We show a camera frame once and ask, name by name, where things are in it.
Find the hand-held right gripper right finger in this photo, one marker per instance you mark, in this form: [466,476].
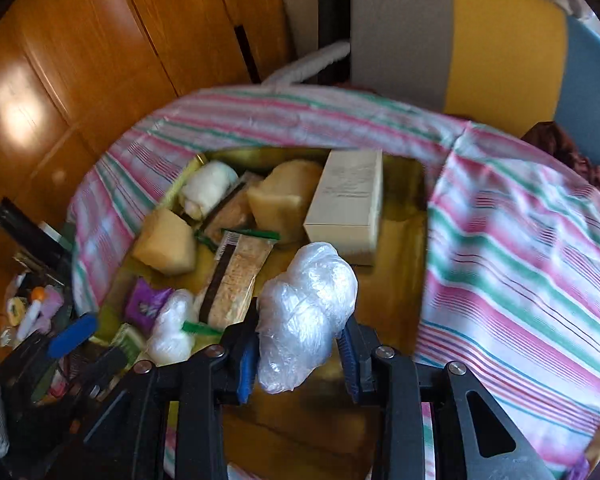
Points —
[350,365]

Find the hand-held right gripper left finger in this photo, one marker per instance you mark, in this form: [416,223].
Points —
[247,365]

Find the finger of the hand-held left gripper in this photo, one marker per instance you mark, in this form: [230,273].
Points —
[105,372]
[72,335]

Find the white plastic bag ball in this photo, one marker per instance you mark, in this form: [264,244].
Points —
[207,187]
[305,310]
[172,335]

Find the purple packet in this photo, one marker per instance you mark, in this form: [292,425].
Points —
[580,470]
[145,302]

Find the cracker pack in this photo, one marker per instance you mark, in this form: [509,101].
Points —
[230,215]
[235,280]

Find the gold tin box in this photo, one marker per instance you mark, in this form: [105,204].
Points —
[400,240]

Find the beige carton box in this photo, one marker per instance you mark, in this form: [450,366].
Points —
[345,200]

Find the large yellow sponge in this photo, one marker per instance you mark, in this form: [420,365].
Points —
[285,200]

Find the pink soft object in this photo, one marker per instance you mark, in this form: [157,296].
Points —
[52,307]

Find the orange capped white bottle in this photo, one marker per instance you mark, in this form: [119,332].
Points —
[32,310]

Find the yellow round object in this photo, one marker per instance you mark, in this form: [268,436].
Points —
[16,311]

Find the striped tablecloth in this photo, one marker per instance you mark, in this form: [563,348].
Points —
[505,260]

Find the wooden wardrobe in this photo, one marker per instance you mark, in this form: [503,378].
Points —
[105,60]

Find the dark red cloth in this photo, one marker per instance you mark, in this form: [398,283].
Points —
[570,150]

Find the grey yellow blue armchair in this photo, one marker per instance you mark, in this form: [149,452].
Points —
[500,50]

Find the black rolled mat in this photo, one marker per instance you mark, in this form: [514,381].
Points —
[332,10]

